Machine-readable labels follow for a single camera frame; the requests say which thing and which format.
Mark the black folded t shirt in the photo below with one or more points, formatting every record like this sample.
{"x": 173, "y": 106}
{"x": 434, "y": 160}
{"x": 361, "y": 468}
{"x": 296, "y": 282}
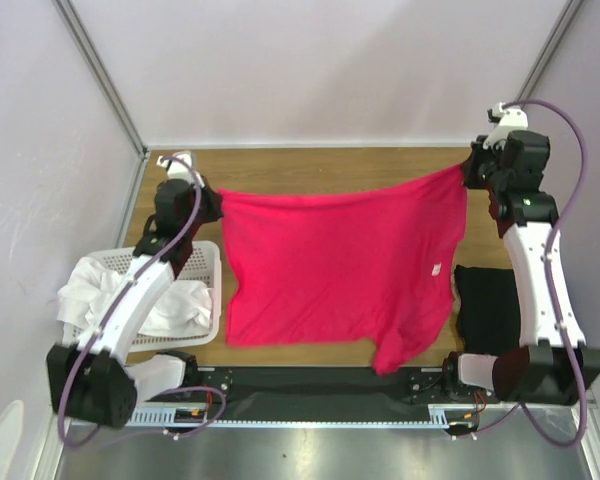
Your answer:
{"x": 489, "y": 319}

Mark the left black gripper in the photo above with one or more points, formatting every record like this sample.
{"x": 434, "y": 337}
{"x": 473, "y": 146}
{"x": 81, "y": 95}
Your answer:
{"x": 214, "y": 201}

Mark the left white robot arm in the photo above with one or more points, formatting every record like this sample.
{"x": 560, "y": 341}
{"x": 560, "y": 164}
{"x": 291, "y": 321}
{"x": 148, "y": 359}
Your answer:
{"x": 88, "y": 379}

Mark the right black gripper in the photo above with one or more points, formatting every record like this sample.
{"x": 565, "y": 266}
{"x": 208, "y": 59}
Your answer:
{"x": 476, "y": 168}

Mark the pink t shirt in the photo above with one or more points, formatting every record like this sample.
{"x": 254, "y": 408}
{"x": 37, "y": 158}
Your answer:
{"x": 335, "y": 268}

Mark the white crumpled t shirt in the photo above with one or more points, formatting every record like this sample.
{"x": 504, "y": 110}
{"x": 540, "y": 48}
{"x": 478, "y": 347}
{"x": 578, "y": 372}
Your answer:
{"x": 184, "y": 310}

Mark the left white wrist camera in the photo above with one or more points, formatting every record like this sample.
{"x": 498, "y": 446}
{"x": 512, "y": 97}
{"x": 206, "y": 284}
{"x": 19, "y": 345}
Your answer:
{"x": 178, "y": 165}

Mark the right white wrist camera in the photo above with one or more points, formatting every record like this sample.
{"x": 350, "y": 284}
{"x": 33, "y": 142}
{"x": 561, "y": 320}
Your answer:
{"x": 505, "y": 121}

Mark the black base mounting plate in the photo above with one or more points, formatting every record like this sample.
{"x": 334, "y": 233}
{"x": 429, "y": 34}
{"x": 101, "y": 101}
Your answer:
{"x": 337, "y": 394}

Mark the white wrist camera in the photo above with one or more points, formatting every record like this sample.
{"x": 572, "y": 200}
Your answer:
{"x": 505, "y": 121}
{"x": 178, "y": 165}

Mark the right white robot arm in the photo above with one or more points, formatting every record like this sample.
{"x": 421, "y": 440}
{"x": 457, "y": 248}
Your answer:
{"x": 552, "y": 364}

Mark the white laundry basket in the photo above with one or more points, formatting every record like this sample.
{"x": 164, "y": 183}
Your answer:
{"x": 204, "y": 265}

